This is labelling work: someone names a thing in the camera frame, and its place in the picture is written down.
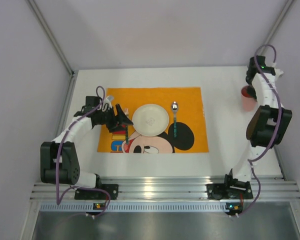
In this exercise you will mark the left aluminium corner post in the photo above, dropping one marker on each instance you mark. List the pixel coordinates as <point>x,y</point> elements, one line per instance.
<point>49,34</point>

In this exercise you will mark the cream round plate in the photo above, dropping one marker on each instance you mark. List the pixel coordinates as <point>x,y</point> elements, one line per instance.
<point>150,120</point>

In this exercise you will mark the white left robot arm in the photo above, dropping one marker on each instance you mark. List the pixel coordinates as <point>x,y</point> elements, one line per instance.
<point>59,162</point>

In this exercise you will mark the spoon with patterned handle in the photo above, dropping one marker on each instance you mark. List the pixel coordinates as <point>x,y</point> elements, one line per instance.
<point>174,108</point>

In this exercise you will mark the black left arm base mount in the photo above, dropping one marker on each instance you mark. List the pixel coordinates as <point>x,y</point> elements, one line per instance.
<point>107,192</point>

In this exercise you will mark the slotted grey cable duct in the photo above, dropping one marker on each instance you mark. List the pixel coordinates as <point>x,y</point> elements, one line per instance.
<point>138,207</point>

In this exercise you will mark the right aluminium corner post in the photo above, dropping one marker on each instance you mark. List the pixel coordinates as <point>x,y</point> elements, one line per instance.
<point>278,22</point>

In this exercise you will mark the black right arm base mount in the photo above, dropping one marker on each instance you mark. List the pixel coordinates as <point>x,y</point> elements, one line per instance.
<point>221,191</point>

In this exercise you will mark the pink plastic cup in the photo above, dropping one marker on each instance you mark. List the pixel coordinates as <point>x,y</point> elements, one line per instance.
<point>248,102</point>

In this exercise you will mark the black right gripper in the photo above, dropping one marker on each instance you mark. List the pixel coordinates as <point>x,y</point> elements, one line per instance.
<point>251,92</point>

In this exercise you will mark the fork with patterned handle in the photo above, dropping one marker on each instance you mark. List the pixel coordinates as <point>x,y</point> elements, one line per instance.
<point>126,112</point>

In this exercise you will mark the aluminium front frame rail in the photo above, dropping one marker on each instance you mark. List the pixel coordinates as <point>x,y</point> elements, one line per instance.
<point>273,189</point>

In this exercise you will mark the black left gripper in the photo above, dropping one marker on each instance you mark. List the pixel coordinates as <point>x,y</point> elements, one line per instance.
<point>114,118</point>

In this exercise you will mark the aluminium corner post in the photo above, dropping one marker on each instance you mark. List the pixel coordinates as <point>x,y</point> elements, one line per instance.
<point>49,34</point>
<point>278,22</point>

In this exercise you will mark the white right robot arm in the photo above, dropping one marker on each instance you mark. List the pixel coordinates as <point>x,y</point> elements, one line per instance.
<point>269,123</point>

